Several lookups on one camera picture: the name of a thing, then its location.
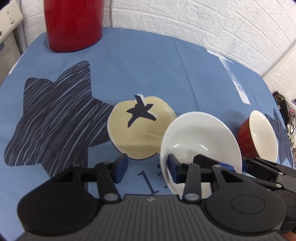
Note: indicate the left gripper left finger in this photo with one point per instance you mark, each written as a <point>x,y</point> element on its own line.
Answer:
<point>107,175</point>

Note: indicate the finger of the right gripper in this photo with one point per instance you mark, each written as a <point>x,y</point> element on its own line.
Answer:
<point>207,163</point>
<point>260,168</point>

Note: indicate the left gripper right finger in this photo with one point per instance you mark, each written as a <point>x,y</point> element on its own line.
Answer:
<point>187,174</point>

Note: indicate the red gold bowl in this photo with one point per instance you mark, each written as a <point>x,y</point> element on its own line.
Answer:
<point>257,139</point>

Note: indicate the floral red rim bowl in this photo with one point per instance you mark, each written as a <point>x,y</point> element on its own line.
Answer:
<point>196,133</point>

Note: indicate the right hand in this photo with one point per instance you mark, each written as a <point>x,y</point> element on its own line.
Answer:
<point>291,236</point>

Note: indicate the blue patterned tablecloth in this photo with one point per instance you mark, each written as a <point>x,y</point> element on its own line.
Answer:
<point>51,103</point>

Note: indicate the red thermos jug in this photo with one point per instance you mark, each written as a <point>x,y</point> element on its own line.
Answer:
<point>73,25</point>

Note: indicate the white appliance with screen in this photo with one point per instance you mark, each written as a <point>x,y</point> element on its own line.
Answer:
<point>11,18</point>

